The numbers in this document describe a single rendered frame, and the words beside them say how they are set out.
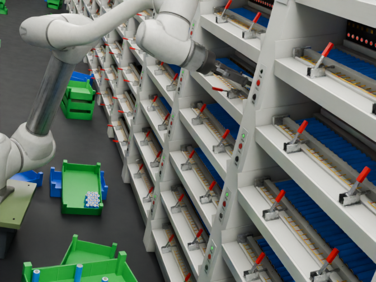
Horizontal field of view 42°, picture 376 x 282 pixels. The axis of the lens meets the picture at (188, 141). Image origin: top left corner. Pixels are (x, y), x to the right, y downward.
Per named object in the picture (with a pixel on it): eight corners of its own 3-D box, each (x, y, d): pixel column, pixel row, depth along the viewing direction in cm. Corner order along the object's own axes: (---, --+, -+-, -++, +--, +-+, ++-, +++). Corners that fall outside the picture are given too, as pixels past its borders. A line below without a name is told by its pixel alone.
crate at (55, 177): (50, 196, 265) (51, 183, 262) (48, 179, 282) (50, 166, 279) (106, 200, 275) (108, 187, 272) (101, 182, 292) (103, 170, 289)
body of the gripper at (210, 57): (209, 51, 149) (234, 63, 153) (200, 45, 156) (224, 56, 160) (198, 74, 151) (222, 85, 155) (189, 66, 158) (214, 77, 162)
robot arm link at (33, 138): (-6, 158, 220) (34, 149, 238) (15, 182, 214) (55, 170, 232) (48, 4, 183) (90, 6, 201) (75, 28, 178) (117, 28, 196)
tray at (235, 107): (243, 128, 154) (243, 99, 150) (189, 74, 207) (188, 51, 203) (301, 118, 158) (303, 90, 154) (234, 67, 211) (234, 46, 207)
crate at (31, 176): (-24, 172, 272) (-23, 158, 269) (8, 164, 288) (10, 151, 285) (10, 194, 257) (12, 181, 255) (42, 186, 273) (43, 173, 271)
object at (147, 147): (156, 190, 236) (154, 164, 230) (134, 140, 289) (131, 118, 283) (197, 183, 241) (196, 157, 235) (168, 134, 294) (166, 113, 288)
